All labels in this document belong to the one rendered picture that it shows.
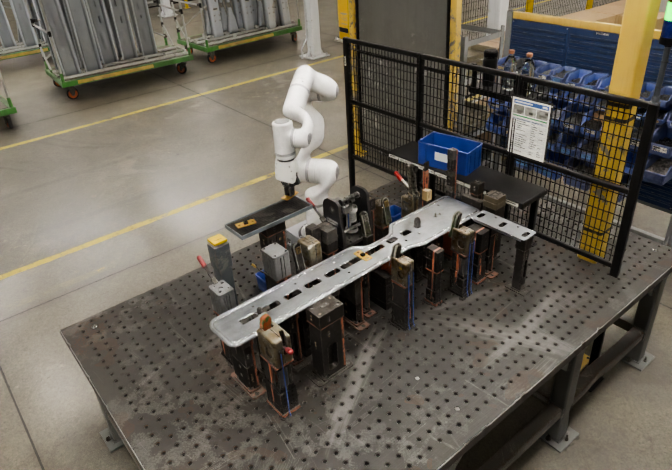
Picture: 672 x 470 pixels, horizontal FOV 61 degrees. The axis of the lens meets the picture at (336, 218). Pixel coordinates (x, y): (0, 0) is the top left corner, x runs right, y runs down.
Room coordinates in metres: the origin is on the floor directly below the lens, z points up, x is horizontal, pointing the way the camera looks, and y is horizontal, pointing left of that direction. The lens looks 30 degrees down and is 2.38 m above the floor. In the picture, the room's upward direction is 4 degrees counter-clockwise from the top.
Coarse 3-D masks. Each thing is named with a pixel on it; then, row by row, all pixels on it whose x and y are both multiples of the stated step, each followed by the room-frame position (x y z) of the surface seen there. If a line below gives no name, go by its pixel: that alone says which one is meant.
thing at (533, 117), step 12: (516, 96) 2.63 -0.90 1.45; (516, 108) 2.63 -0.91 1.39; (528, 108) 2.58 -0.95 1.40; (540, 108) 2.53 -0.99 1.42; (552, 108) 2.48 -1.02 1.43; (516, 120) 2.62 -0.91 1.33; (528, 120) 2.57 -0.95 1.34; (540, 120) 2.52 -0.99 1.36; (516, 132) 2.62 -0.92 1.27; (528, 132) 2.57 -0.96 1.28; (540, 132) 2.52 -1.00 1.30; (516, 144) 2.61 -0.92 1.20; (528, 144) 2.56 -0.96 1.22; (540, 144) 2.51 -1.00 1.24; (528, 156) 2.55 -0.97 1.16; (540, 156) 2.50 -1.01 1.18
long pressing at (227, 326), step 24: (408, 216) 2.32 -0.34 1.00; (432, 216) 2.31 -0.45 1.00; (384, 240) 2.13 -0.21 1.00; (408, 240) 2.11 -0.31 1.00; (432, 240) 2.12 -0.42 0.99; (336, 264) 1.97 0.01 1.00; (360, 264) 1.95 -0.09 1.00; (288, 288) 1.82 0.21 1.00; (312, 288) 1.81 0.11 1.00; (336, 288) 1.81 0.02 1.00; (240, 312) 1.69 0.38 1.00; (264, 312) 1.68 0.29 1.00; (288, 312) 1.67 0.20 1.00; (240, 336) 1.56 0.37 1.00
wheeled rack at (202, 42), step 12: (180, 0) 9.58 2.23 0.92; (204, 24) 9.12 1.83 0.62; (276, 24) 10.35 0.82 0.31; (288, 24) 10.25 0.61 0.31; (192, 36) 9.97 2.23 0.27; (204, 36) 9.77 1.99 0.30; (228, 36) 9.72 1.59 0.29; (240, 36) 9.59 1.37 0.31; (252, 36) 9.68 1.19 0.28; (264, 36) 9.76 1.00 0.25; (192, 48) 9.85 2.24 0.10; (204, 48) 9.12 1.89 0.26; (216, 48) 9.18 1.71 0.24
